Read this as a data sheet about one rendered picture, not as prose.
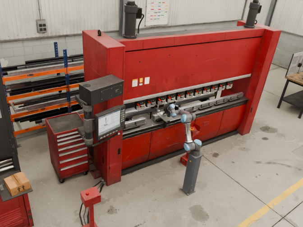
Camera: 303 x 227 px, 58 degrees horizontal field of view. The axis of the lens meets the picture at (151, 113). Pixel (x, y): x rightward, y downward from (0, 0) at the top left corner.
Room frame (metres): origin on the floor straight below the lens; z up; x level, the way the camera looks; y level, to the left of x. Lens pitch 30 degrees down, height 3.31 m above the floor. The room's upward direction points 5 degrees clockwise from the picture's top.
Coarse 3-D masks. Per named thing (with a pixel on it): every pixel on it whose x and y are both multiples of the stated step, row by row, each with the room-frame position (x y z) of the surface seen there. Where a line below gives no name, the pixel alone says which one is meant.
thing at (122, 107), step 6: (114, 108) 3.00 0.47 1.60; (120, 108) 3.04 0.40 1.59; (96, 114) 2.81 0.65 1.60; (102, 114) 2.83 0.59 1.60; (120, 114) 3.04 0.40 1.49; (96, 120) 2.78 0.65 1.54; (120, 120) 3.04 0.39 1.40; (96, 126) 2.78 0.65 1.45; (120, 126) 3.05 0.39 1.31; (96, 132) 2.78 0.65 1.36; (108, 132) 2.89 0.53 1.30; (114, 132) 2.96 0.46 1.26; (96, 138) 2.78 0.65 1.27; (102, 138) 2.82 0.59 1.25
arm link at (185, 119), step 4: (184, 116) 3.37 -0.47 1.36; (188, 116) 3.39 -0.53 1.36; (192, 116) 3.42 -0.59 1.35; (184, 120) 3.34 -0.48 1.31; (188, 120) 3.36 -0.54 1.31; (184, 124) 3.36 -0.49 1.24; (188, 124) 3.35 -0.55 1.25; (184, 128) 3.35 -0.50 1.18; (188, 128) 3.32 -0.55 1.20; (188, 132) 3.30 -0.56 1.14; (188, 136) 3.27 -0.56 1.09; (188, 140) 3.25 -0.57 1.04; (184, 144) 3.24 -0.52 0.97; (188, 144) 3.21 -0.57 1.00; (192, 144) 3.23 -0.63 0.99; (184, 148) 3.24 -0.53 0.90; (188, 148) 3.18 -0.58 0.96; (192, 148) 3.20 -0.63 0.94
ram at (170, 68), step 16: (160, 48) 3.94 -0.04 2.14; (176, 48) 4.11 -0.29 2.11; (192, 48) 4.30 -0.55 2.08; (208, 48) 4.51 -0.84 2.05; (224, 48) 4.73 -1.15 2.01; (240, 48) 4.97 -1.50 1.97; (256, 48) 5.24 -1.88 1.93; (128, 64) 3.64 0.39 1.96; (144, 64) 3.79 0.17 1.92; (160, 64) 3.96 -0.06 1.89; (176, 64) 4.14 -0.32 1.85; (192, 64) 4.33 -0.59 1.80; (208, 64) 4.55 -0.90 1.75; (224, 64) 4.78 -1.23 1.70; (240, 64) 5.04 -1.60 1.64; (128, 80) 3.64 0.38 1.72; (144, 80) 3.80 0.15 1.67; (160, 80) 3.97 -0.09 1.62; (176, 80) 4.16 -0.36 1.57; (192, 80) 4.37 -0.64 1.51; (208, 80) 4.59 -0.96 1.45; (128, 96) 3.65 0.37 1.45
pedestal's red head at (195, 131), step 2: (192, 124) 4.12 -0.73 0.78; (194, 124) 4.12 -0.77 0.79; (196, 124) 4.09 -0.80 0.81; (190, 126) 4.06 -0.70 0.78; (194, 126) 4.11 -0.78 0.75; (196, 126) 4.09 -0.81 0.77; (198, 126) 4.06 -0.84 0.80; (194, 128) 4.00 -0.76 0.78; (196, 128) 4.08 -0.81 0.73; (198, 128) 4.05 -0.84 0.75; (192, 130) 3.93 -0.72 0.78; (194, 130) 3.94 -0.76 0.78; (196, 130) 3.95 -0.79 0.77; (198, 130) 4.05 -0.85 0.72; (192, 132) 3.90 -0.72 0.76; (194, 132) 3.92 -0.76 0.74; (196, 132) 3.99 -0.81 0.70; (198, 132) 4.02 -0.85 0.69; (192, 134) 3.89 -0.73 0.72; (194, 134) 3.93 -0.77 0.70; (196, 134) 3.97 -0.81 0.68; (192, 136) 3.89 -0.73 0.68
